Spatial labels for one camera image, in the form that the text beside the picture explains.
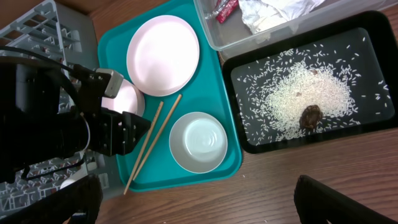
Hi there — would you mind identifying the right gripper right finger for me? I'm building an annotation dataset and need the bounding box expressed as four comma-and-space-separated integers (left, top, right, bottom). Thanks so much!
294, 175, 397, 224

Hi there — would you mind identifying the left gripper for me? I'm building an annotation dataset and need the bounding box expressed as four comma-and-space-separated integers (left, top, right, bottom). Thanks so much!
72, 64, 151, 157

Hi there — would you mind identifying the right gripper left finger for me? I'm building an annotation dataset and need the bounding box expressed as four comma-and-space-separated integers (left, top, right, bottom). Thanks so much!
1, 174, 103, 223

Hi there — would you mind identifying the white paper cup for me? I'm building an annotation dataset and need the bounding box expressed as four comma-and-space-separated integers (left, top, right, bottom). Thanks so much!
60, 177, 84, 189

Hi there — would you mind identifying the grey bowl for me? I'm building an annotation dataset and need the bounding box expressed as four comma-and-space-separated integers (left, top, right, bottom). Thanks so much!
169, 112, 228, 174

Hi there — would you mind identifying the brown food scrap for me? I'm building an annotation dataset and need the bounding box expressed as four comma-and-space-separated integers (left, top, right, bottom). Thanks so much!
299, 105, 323, 129

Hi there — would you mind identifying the white rice pile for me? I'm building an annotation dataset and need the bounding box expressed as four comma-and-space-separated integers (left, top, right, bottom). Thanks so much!
236, 37, 391, 146

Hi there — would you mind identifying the red snack wrapper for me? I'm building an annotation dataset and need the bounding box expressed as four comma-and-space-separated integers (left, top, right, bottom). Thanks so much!
214, 0, 239, 24

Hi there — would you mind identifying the white napkin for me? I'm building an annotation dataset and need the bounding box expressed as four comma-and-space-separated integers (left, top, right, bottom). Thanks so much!
238, 0, 324, 34

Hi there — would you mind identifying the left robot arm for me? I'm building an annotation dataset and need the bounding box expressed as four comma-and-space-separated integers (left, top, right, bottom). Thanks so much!
1, 56, 151, 183

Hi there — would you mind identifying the grey dishwasher rack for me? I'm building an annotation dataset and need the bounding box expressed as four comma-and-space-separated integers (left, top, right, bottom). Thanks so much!
1, 1, 123, 218

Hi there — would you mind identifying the small white bowl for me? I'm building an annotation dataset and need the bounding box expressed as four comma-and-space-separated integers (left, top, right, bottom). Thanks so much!
101, 80, 145, 116

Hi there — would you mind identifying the upper wooden chopstick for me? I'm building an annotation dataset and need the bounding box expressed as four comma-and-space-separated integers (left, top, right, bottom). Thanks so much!
123, 101, 164, 195

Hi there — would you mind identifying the wooden chopstick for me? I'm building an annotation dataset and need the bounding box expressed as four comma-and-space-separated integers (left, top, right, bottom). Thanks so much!
133, 94, 182, 180
123, 101, 164, 195

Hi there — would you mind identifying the lower wooden chopstick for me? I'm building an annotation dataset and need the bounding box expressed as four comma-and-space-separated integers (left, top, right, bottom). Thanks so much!
133, 94, 182, 180

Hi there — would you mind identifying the white flat plate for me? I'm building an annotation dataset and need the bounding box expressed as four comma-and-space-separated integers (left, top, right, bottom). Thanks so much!
126, 15, 200, 96

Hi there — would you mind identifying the black plastic tray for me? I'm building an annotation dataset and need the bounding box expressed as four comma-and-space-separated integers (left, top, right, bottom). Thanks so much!
222, 11, 397, 154

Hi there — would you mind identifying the clear plastic bin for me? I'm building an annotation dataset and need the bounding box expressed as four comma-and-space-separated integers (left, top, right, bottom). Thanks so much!
193, 0, 397, 58

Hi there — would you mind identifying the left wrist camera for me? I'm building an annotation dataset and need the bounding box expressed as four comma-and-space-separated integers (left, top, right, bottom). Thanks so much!
96, 68, 124, 98

